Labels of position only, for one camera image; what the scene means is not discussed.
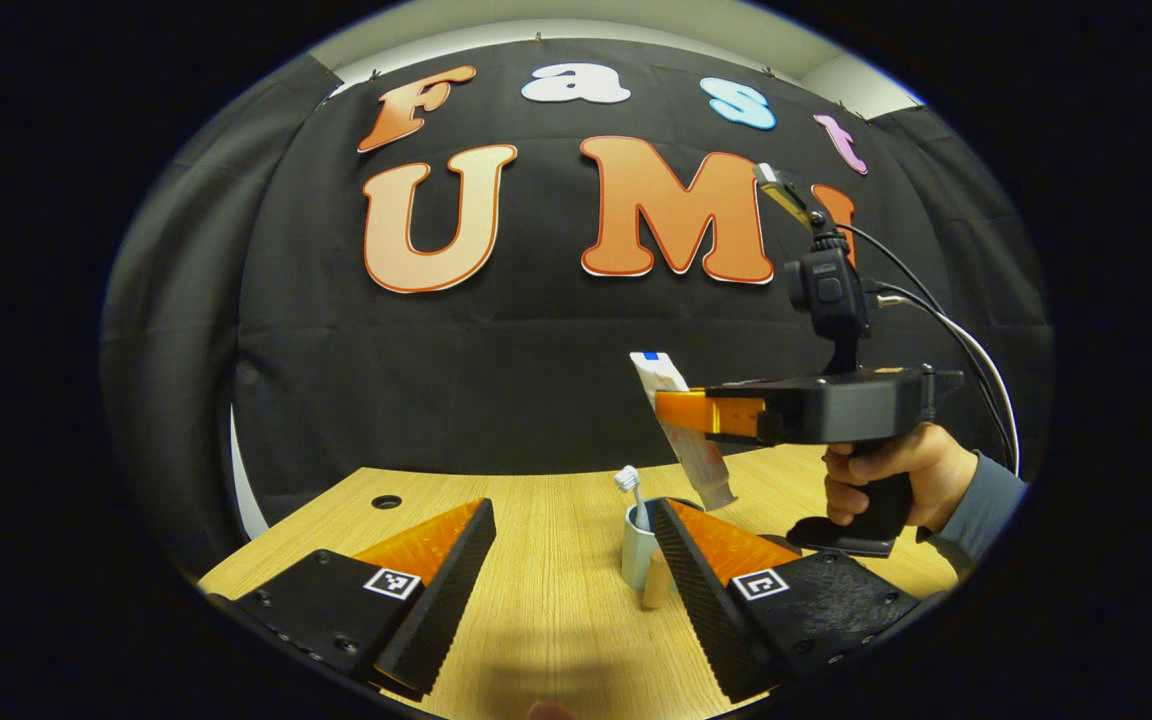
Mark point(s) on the black backdrop cloth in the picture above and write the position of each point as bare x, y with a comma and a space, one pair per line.
486, 380

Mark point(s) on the white toothbrush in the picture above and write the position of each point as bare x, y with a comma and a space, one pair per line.
628, 481

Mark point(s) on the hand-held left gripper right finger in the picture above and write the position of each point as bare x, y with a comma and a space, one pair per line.
701, 600

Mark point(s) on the light blue cup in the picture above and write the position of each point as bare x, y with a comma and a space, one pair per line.
638, 560

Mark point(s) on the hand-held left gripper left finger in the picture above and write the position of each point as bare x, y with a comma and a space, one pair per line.
451, 600

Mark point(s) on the white toothpaste tube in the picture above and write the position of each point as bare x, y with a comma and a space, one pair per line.
706, 470

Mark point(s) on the wooden desktop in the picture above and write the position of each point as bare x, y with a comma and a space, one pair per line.
556, 580

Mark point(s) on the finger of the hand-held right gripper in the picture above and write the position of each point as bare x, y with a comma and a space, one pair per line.
711, 412

